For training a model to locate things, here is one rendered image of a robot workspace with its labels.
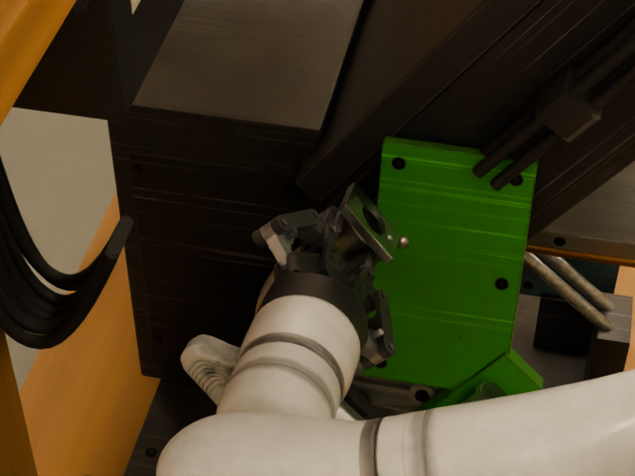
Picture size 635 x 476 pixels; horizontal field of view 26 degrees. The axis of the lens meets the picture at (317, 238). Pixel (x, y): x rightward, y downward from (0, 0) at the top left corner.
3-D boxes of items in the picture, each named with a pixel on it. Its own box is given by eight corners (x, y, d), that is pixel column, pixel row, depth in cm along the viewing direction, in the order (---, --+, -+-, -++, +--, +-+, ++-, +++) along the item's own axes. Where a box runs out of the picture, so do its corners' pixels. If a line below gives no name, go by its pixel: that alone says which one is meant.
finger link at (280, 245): (302, 273, 93) (319, 272, 95) (274, 213, 94) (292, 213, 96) (276, 289, 94) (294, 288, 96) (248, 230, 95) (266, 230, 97)
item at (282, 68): (380, 201, 152) (391, -68, 129) (323, 411, 131) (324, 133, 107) (219, 178, 155) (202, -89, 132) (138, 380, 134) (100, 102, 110)
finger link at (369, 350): (331, 351, 95) (325, 324, 97) (372, 372, 98) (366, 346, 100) (357, 336, 94) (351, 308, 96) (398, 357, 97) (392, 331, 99)
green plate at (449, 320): (512, 344, 117) (544, 118, 107) (503, 400, 110) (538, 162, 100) (378, 324, 119) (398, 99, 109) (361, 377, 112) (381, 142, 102)
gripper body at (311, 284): (386, 369, 89) (408, 297, 97) (303, 275, 87) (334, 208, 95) (300, 419, 93) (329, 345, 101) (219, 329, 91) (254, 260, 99)
